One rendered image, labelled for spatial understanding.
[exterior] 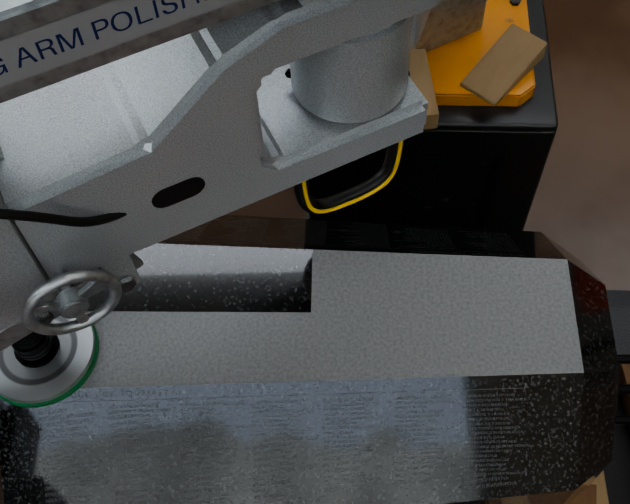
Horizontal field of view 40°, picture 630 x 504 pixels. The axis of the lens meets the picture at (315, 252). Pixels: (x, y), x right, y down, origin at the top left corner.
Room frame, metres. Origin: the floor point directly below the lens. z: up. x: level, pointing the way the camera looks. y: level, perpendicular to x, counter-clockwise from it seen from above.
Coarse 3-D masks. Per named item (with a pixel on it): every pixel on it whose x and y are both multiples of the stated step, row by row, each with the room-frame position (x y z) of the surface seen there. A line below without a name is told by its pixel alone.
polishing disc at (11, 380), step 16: (64, 320) 0.75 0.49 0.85; (64, 336) 0.72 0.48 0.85; (80, 336) 0.71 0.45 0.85; (0, 352) 0.69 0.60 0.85; (64, 352) 0.68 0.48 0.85; (80, 352) 0.68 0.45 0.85; (0, 368) 0.66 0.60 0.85; (16, 368) 0.66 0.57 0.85; (48, 368) 0.65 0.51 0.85; (64, 368) 0.65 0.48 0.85; (80, 368) 0.65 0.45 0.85; (0, 384) 0.63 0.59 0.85; (16, 384) 0.62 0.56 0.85; (32, 384) 0.62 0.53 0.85; (48, 384) 0.62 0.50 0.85; (64, 384) 0.62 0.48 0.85; (16, 400) 0.59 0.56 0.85; (32, 400) 0.59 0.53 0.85; (48, 400) 0.59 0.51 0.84
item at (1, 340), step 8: (136, 256) 0.74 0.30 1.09; (136, 264) 0.73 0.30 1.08; (120, 280) 0.69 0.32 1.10; (128, 280) 0.69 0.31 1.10; (104, 288) 0.70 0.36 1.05; (128, 288) 0.69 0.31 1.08; (88, 296) 0.69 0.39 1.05; (48, 312) 0.66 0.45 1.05; (56, 312) 0.67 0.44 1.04; (40, 320) 0.65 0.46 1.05; (48, 320) 0.66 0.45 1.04; (8, 328) 0.64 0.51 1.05; (16, 328) 0.64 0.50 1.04; (24, 328) 0.65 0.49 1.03; (0, 336) 0.63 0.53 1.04; (8, 336) 0.64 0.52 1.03; (16, 336) 0.64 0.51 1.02; (24, 336) 0.64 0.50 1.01; (0, 344) 0.63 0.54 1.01; (8, 344) 0.63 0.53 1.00
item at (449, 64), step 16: (496, 0) 1.61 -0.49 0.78; (512, 0) 1.59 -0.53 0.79; (496, 16) 1.55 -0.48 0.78; (512, 16) 1.55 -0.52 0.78; (480, 32) 1.50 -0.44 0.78; (496, 32) 1.50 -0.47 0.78; (448, 48) 1.46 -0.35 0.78; (464, 48) 1.45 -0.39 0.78; (480, 48) 1.45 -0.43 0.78; (432, 64) 1.41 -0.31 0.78; (448, 64) 1.40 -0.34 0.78; (464, 64) 1.40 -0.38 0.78; (432, 80) 1.36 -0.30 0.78; (448, 80) 1.35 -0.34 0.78; (528, 80) 1.34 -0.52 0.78; (448, 96) 1.31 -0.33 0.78; (464, 96) 1.31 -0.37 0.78; (512, 96) 1.30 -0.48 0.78; (528, 96) 1.31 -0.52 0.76
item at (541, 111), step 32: (544, 32) 1.53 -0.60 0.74; (544, 64) 1.42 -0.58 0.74; (544, 96) 1.32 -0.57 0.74; (448, 128) 1.26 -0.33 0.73; (480, 128) 1.25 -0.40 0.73; (512, 128) 1.24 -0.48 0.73; (544, 128) 1.23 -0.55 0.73; (416, 160) 1.27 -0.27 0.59; (448, 160) 1.26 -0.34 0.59; (480, 160) 1.25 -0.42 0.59; (512, 160) 1.24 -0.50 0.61; (544, 160) 1.23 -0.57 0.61; (320, 192) 1.29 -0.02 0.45; (384, 192) 1.28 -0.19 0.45; (416, 192) 1.27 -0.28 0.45; (448, 192) 1.26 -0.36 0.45; (480, 192) 1.25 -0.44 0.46; (512, 192) 1.24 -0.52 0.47; (416, 224) 1.27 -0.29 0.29; (448, 224) 1.26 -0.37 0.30; (480, 224) 1.24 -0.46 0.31; (512, 224) 1.23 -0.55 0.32
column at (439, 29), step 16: (448, 0) 1.46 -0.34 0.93; (464, 0) 1.48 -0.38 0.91; (480, 0) 1.50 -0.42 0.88; (432, 16) 1.45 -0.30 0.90; (448, 16) 1.47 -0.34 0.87; (464, 16) 1.48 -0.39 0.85; (480, 16) 1.50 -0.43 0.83; (432, 32) 1.45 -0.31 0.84; (448, 32) 1.47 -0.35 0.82; (464, 32) 1.49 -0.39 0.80; (416, 48) 1.43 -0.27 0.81; (432, 48) 1.45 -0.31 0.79
